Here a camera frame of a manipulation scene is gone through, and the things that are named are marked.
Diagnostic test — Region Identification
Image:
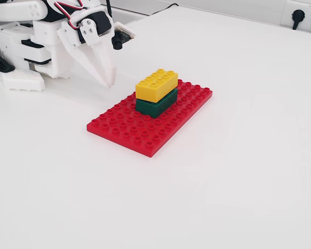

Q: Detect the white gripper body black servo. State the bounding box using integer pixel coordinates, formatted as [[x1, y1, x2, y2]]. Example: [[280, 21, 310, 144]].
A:
[[56, 6, 114, 50]]

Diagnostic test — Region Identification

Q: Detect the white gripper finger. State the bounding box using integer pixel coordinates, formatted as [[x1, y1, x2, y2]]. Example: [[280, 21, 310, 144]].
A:
[[79, 18, 118, 91], [63, 46, 107, 88]]

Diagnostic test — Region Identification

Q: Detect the yellow lego brick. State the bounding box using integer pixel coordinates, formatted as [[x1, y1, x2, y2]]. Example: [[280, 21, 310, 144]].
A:
[[135, 68, 179, 104]]

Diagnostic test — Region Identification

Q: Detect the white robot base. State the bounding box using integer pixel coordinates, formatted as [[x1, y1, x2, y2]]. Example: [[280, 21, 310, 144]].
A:
[[0, 22, 46, 92]]

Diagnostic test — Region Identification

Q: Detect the red lego baseplate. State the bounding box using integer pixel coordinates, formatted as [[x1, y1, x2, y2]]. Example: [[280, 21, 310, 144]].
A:
[[86, 78, 214, 158]]

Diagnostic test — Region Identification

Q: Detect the green lego brick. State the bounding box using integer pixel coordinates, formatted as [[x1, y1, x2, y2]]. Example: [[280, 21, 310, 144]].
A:
[[135, 88, 179, 119]]

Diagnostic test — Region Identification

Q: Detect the black power plug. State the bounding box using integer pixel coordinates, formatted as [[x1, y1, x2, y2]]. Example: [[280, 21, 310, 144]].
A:
[[291, 9, 306, 31]]

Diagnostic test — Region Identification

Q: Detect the black camera cable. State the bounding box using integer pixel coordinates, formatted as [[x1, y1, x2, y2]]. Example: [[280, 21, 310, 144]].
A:
[[105, 0, 114, 21]]

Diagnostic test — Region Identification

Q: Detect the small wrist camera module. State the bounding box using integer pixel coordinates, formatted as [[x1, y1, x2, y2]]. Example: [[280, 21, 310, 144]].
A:
[[111, 21, 136, 51]]

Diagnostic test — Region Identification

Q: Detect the red white black servo wire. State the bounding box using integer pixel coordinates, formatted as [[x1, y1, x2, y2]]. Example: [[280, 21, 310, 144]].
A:
[[54, 0, 85, 30]]

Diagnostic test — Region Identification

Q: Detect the thin black cable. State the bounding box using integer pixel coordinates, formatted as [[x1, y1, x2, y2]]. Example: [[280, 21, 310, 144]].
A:
[[145, 3, 179, 17]]

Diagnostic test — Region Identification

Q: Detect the thick black cable bundle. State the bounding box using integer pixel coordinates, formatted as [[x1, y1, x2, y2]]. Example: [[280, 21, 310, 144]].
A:
[[0, 50, 16, 73]]

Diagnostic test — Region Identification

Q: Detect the white wall socket strip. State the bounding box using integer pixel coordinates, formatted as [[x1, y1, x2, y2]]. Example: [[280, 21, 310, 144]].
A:
[[279, 0, 311, 33]]

